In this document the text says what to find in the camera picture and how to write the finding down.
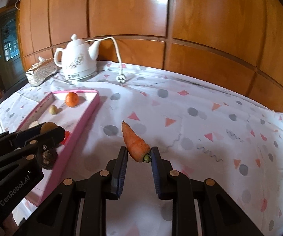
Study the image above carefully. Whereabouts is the orange carrot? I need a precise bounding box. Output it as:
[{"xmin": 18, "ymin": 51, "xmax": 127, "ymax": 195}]
[{"xmin": 121, "ymin": 120, "xmax": 152, "ymax": 163}]

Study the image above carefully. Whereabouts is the white floral electric kettle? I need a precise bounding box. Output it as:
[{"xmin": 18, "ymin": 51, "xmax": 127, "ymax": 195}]
[{"xmin": 54, "ymin": 34, "xmax": 102, "ymax": 81}]

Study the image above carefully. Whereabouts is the orange mandarin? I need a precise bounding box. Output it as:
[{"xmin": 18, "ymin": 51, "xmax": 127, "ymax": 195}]
[{"xmin": 65, "ymin": 92, "xmax": 79, "ymax": 108}]

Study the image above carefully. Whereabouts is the white power cord with plug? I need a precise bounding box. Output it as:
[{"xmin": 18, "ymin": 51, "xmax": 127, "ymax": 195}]
[{"xmin": 85, "ymin": 36, "xmax": 126, "ymax": 84}]

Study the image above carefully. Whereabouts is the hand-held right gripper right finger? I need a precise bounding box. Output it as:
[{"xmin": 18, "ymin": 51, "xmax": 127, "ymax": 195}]
[{"xmin": 151, "ymin": 146, "xmax": 265, "ymax": 236}]

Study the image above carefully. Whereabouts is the pink shallow tray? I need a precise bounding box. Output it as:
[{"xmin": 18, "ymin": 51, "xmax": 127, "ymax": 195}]
[{"xmin": 16, "ymin": 90, "xmax": 101, "ymax": 206}]

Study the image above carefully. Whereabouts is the dark brown round fruit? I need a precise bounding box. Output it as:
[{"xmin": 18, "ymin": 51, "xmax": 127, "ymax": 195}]
[{"xmin": 41, "ymin": 150, "xmax": 58, "ymax": 170}]

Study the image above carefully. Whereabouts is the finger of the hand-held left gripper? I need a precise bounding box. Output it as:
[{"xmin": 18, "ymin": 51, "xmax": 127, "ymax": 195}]
[
  {"xmin": 0, "ymin": 126, "xmax": 66, "ymax": 173},
  {"xmin": 0, "ymin": 125, "xmax": 44, "ymax": 158}
]

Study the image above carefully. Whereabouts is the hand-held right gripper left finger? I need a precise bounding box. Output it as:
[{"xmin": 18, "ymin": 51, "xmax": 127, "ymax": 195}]
[{"xmin": 21, "ymin": 147, "xmax": 129, "ymax": 236}]

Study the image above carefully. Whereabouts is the ornate cream tissue box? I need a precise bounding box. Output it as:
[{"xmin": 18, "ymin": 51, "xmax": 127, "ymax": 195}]
[{"xmin": 25, "ymin": 56, "xmax": 58, "ymax": 87}]

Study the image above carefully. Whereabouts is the dark glazed door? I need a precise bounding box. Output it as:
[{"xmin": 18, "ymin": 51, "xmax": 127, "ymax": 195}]
[{"xmin": 0, "ymin": 8, "xmax": 27, "ymax": 92}]

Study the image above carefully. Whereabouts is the white patterned tablecloth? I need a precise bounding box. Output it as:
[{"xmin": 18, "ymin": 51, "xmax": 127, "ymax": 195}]
[{"xmin": 0, "ymin": 59, "xmax": 283, "ymax": 236}]

